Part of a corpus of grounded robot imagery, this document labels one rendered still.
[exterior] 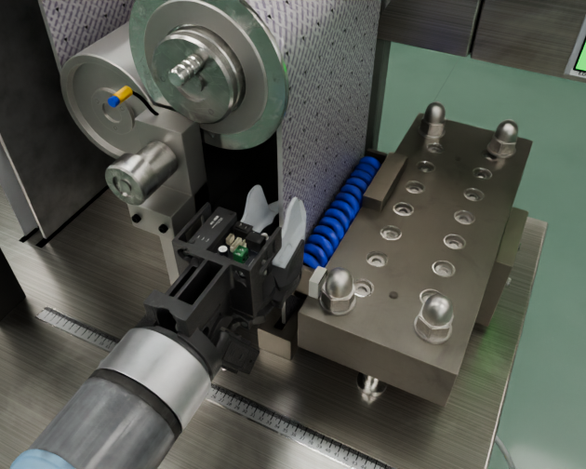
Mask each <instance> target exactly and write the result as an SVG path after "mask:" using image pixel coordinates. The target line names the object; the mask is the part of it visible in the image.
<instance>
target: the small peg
mask: <svg viewBox="0 0 586 469"><path fill-rule="evenodd" d="M203 69H204V63H203V61H202V60H201V58H200V57H199V56H197V55H195V54H191V55H189V56H188V57H187V58H186V59H184V60H183V61H182V62H180V63H179V64H177V65H176V66H175V67H174V68H172V69H171V70H170V71H169V72H168V78H169V81H170V82H171V83H172V84H173V85H174V86H175V87H183V86H184V85H185V84H186V83H187V82H189V81H190V80H191V79H192V78H194V77H195V76H196V75H197V74H199V73H200V72H201V71H202V70H203Z"/></svg>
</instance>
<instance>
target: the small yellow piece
mask: <svg viewBox="0 0 586 469"><path fill-rule="evenodd" d="M132 95H134V96H136V97H137V98H138V99H140V100H141V101H142V102H143V103H144V105H145V106H146V107H147V108H148V110H149V111H150V112H151V113H152V114H154V115H159V113H158V112H156V111H155V110H154V109H153V108H152V107H151V105H150V104H149V103H148V102H147V100H145V99H144V98H143V97H142V96H141V95H140V94H139V93H137V92H136V91H134V90H132V89H131V88H130V87H128V86H124V87H123V88H121V89H120V90H118V91H117V92H116V93H114V94H113V95H112V96H111V97H110V98H109V99H108V103H109V105H110V106H112V107H114V108H115V107H116V106H117V105H119V104H121V103H122V102H123V101H125V100H126V99H128V98H129V97H130V96H132Z"/></svg>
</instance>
